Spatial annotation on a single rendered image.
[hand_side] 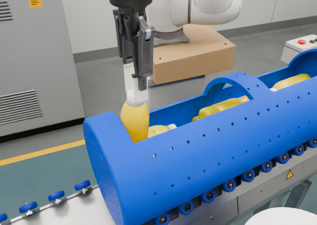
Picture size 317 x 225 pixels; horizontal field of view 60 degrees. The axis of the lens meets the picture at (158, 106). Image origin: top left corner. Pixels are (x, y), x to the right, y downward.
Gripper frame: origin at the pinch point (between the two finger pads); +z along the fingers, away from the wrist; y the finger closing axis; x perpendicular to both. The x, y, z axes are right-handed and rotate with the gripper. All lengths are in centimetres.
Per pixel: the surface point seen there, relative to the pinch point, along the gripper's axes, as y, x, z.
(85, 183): -8.7, -13.6, 33.9
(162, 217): 10.8, 0.7, 34.9
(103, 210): -1.4, -11.5, 39.2
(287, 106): 10.5, 38.8, 13.0
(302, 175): 14, 56, 47
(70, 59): -155, 13, 65
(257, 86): 3.2, 34.3, 9.2
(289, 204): 7, 74, 86
